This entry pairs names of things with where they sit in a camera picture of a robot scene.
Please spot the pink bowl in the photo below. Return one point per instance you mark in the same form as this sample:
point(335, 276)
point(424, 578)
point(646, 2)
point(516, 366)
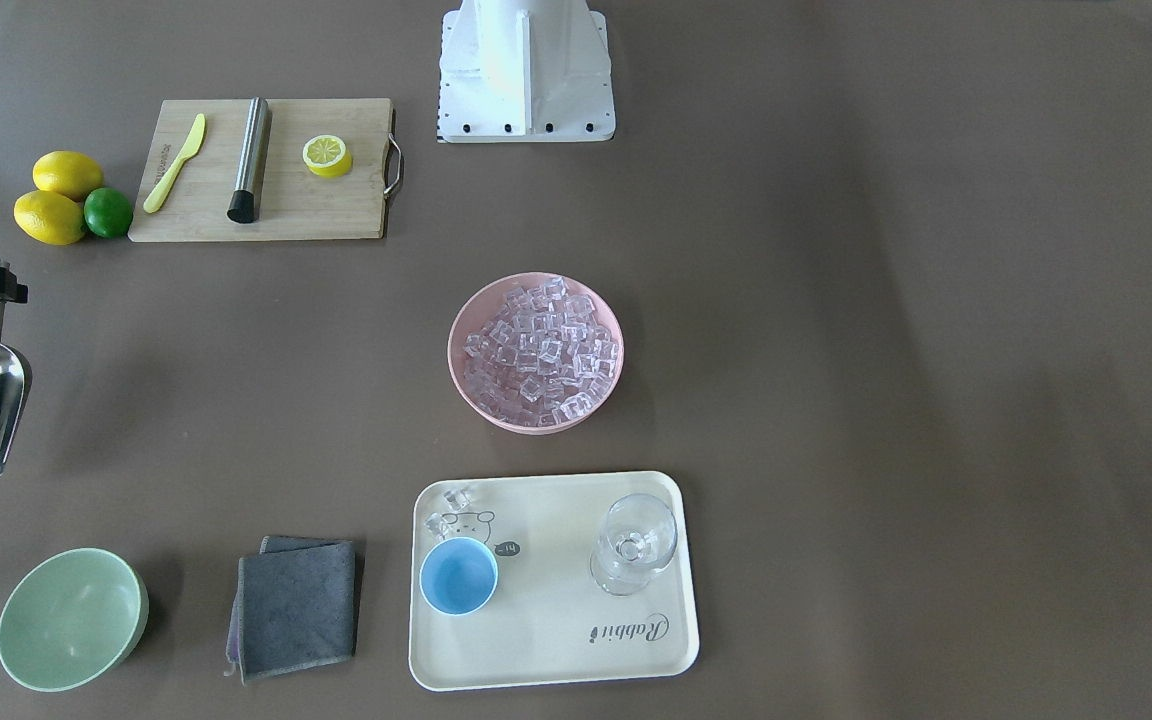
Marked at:
point(471, 310)

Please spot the loose ice cube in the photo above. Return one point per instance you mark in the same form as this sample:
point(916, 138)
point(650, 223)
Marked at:
point(440, 525)
point(458, 498)

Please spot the blue cup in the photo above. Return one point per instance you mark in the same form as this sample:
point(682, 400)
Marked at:
point(458, 576)

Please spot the clear ice cubes pile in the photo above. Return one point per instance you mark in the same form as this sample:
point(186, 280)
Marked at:
point(541, 355)

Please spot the lower yellow lemon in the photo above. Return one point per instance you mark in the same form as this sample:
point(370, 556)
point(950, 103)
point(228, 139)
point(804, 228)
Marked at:
point(49, 217)

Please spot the upper yellow lemon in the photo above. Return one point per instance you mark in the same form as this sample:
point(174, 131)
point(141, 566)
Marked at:
point(72, 174)

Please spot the green lime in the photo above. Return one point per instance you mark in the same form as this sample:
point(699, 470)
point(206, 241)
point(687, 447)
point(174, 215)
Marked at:
point(107, 212)

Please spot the yellow plastic knife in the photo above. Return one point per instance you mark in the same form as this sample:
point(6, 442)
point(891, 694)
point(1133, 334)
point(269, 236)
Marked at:
point(160, 192)

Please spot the steel muddler black tip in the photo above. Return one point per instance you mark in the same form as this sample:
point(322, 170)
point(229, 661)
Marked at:
point(246, 195)

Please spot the wooden cutting board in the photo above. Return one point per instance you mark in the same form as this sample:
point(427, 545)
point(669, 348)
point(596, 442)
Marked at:
point(294, 204)

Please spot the green bowl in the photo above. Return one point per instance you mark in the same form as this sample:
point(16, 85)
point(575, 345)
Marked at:
point(71, 619)

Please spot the yellow lemon half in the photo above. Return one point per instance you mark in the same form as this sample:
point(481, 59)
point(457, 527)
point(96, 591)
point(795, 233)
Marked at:
point(327, 156)

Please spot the grey folded cloth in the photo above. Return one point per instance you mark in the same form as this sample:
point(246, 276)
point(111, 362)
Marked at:
point(295, 607)

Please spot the cream serving tray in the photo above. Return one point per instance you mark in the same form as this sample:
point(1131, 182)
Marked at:
point(548, 622)

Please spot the clear wine glass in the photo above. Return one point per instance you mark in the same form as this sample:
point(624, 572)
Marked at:
point(637, 540)

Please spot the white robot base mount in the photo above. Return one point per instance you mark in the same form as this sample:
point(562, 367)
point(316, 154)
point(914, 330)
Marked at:
point(525, 72)

